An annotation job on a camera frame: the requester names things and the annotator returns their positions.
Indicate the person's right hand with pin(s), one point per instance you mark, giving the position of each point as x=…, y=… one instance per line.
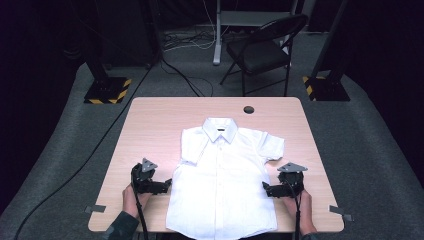
x=305, y=208

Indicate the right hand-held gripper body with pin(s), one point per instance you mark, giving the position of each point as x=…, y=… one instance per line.
x=286, y=177

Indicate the person's left hand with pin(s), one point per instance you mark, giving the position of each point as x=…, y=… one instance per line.
x=130, y=203

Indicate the white short-sleeved shirt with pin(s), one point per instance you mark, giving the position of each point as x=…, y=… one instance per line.
x=220, y=186

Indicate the dark cabinet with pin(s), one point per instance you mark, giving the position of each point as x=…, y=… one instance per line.
x=128, y=33

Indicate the grey tape strip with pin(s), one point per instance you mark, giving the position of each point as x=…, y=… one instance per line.
x=95, y=209
x=340, y=211

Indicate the stand with striped base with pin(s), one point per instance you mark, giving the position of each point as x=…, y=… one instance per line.
x=328, y=88
x=106, y=90

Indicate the black folding chair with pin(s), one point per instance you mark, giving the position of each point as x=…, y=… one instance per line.
x=258, y=55

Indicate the white desk frame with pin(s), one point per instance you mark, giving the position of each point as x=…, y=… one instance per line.
x=218, y=33

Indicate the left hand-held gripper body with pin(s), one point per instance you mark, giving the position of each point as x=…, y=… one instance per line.
x=141, y=176

